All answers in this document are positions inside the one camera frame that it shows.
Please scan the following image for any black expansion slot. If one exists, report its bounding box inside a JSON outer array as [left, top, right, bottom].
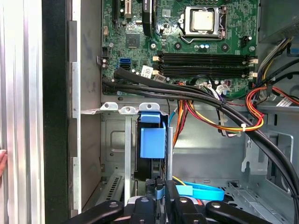
[[113, 0, 119, 26]]

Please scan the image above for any hard disk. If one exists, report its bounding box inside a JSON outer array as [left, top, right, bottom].
[[135, 109, 169, 185]]

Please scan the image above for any black PC case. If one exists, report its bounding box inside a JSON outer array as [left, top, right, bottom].
[[42, 0, 299, 224]]

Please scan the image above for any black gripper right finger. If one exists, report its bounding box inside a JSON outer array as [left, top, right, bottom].
[[165, 181, 264, 224]]

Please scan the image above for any thick black cable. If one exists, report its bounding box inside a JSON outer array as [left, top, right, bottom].
[[114, 67, 299, 203], [102, 78, 225, 105]]

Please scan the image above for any orange power wire bundle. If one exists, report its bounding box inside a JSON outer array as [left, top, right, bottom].
[[174, 86, 299, 140]]

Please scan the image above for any green motherboard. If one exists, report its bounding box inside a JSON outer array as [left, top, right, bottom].
[[101, 0, 260, 98]]

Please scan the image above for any black chipset chip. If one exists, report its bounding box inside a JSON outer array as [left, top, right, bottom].
[[126, 34, 141, 49]]

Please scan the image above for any silver CPU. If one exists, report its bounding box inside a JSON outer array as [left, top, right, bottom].
[[190, 9, 215, 32]]

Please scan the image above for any CPU socket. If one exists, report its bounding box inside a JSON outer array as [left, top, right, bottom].
[[178, 5, 228, 44]]

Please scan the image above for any person's hand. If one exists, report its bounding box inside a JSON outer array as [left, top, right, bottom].
[[0, 149, 8, 185]]

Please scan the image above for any metal drive cage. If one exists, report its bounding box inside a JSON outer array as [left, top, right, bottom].
[[240, 102, 299, 224]]

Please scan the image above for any metal disk bay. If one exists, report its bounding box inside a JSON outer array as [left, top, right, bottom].
[[80, 101, 175, 206]]

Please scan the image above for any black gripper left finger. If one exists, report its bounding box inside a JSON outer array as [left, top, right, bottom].
[[62, 196, 157, 224]]

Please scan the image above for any black graphics card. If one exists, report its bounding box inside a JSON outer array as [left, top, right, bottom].
[[141, 0, 157, 43]]

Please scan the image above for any grey power supply unit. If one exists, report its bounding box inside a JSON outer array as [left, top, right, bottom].
[[258, 0, 299, 44]]

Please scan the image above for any blue SATA wire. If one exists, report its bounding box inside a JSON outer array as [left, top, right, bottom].
[[154, 178, 225, 202]]

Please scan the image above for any black RAM slot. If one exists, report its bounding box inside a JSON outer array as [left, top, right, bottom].
[[153, 58, 259, 65], [153, 52, 257, 59], [153, 65, 257, 72], [153, 71, 259, 79]]

